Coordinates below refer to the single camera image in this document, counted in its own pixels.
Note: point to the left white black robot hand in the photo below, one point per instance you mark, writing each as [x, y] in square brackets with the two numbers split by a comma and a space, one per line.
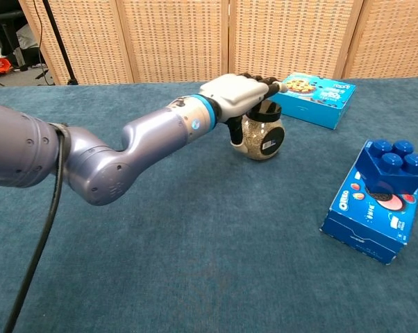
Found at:
[236, 92]

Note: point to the glass jar with black lid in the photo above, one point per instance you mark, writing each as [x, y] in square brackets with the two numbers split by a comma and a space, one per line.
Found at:
[261, 142]

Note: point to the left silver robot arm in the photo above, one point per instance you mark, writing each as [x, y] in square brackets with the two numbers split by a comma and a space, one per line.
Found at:
[108, 166]

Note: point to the light blue cookie box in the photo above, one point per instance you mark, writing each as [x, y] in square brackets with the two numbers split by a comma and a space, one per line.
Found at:
[316, 107]

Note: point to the dark blue Oreo box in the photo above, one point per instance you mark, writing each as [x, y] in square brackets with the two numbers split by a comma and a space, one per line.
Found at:
[368, 222]

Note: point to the wicker folding screen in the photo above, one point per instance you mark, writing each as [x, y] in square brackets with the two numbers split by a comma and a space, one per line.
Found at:
[174, 41]

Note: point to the blue table cloth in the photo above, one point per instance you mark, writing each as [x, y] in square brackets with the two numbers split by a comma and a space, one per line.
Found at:
[195, 243]

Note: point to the blue toy building brick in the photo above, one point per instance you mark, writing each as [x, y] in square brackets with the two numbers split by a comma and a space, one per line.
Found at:
[386, 173]

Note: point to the black tripod stand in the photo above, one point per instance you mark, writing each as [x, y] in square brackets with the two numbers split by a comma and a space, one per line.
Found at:
[57, 34]

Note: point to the black office chair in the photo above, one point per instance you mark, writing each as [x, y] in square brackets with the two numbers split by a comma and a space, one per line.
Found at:
[8, 31]

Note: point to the orange plastic bag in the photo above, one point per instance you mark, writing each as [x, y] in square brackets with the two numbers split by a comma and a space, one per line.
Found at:
[0, 66]

